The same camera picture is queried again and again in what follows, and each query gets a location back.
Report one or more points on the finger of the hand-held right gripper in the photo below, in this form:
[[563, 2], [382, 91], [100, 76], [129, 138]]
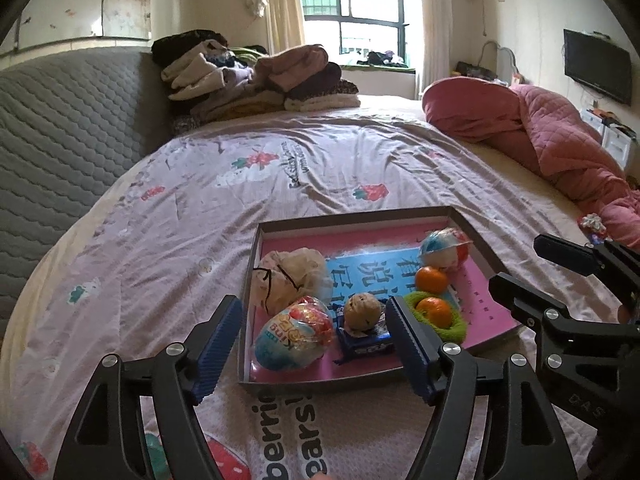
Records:
[[562, 252], [530, 305]]

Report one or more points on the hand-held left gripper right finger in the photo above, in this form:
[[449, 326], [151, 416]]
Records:
[[411, 355]]

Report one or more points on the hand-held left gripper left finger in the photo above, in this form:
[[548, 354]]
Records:
[[215, 355]]

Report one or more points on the blue cookie packet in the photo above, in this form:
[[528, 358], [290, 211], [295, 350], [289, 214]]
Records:
[[365, 346]]

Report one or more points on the tangerine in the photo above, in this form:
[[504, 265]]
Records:
[[434, 311], [431, 280]]

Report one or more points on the brown round cookie ball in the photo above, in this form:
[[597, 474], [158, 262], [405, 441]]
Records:
[[362, 312]]

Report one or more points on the egg-shaped candy packet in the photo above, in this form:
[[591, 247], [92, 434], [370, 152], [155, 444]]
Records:
[[440, 252], [285, 341]]

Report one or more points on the shallow grey cardboard tray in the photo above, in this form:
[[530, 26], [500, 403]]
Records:
[[350, 225]]

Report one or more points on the red white candy wrapper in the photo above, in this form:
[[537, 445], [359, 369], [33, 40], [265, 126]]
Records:
[[592, 225]]

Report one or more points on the cream bed sheet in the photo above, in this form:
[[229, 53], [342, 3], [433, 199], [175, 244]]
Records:
[[525, 175]]

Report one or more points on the pink book with blue label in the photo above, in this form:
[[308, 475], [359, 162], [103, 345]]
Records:
[[380, 244]]

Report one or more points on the pink quilted blanket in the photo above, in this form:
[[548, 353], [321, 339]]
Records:
[[560, 135]]

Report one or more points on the white cabinet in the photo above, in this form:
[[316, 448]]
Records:
[[612, 135]]

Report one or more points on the pink pillow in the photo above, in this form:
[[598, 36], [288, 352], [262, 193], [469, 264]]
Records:
[[465, 105]]

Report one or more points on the black television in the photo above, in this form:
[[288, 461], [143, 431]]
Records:
[[597, 67]]

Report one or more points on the dark bag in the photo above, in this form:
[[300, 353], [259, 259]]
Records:
[[472, 71]]

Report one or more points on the cream curtain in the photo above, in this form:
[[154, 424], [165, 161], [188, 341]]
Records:
[[282, 5], [434, 25]]

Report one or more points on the green windowsill cushion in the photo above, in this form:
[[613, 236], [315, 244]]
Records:
[[375, 69]]

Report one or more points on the dark clothes on windowsill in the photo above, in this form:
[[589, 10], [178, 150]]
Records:
[[382, 57]]

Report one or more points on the grey quilted headboard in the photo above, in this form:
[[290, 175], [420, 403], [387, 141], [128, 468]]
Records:
[[60, 135]]

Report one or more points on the pile of folded clothes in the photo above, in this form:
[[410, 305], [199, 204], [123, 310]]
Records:
[[295, 65]]

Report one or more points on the blossom tree wall panel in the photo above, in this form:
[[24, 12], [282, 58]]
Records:
[[125, 0]]

